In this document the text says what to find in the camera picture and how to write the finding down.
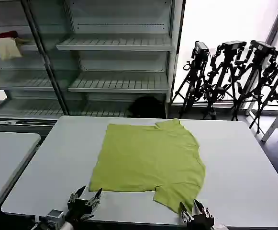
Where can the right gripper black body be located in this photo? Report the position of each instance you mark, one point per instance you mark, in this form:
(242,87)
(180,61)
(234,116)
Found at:
(201,222)

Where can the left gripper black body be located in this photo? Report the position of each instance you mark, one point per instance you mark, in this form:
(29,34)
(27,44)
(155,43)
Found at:
(80,209)

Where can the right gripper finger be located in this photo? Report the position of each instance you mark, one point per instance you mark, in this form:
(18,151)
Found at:
(202,210)
(185,214)

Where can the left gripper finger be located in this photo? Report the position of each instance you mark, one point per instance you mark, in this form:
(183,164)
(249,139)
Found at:
(77,194)
(95,197)

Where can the lime green t-shirt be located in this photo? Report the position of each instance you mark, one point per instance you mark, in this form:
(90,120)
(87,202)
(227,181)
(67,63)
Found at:
(148,158)

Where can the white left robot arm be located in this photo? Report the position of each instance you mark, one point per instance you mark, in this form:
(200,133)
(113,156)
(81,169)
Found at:
(55,216)

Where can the black bag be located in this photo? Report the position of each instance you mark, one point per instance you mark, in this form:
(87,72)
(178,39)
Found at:
(148,106)

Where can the grey shelf unit with cloths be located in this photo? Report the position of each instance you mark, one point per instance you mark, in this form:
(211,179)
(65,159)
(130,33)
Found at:
(14,79)

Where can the empty grey metal shelf unit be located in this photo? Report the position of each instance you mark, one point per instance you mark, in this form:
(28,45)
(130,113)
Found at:
(119,60)

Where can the beige cloth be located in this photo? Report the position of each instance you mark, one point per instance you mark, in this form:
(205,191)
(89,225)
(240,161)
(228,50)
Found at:
(7,49)

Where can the red folded cloth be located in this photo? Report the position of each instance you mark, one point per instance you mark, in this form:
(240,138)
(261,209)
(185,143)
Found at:
(2,35)

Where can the white slanted frame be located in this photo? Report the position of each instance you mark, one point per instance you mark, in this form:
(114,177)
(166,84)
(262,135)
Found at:
(276,119)

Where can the black camera on tripod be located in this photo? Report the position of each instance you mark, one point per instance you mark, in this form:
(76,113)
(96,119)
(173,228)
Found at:
(263,46)
(201,50)
(233,45)

